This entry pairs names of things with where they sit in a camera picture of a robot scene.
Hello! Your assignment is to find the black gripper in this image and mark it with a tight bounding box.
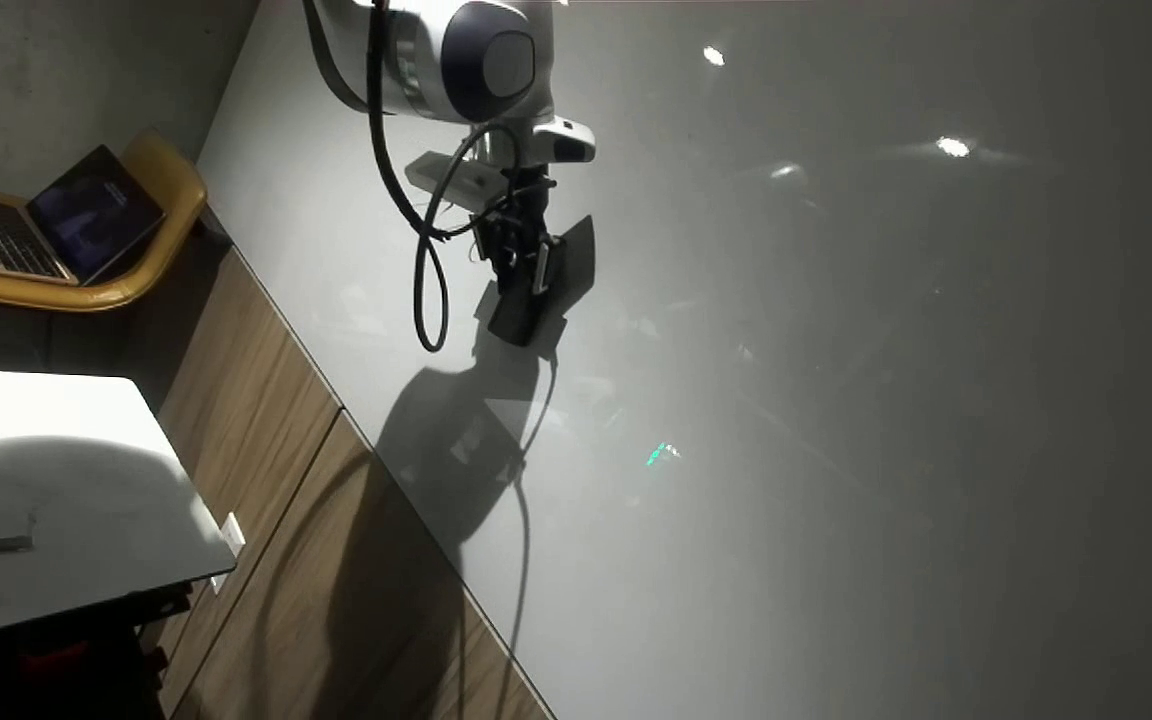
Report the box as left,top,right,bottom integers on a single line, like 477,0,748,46
471,161,568,308

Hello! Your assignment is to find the black felt whiteboard eraser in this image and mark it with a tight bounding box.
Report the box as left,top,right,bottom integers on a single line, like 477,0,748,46
483,213,598,354

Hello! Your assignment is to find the large white whiteboard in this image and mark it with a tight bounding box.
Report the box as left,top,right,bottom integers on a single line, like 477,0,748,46
191,0,1152,720

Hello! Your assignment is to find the open silver laptop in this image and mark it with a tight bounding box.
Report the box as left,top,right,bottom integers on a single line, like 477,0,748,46
0,140,167,288

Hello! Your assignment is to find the small white slotted platform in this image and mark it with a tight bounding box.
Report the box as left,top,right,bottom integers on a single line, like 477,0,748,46
0,363,245,653

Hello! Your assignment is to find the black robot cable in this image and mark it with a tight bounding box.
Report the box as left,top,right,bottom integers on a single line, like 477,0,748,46
360,0,528,362

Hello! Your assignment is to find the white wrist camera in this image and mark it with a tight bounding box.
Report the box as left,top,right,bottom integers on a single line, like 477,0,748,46
522,118,598,168

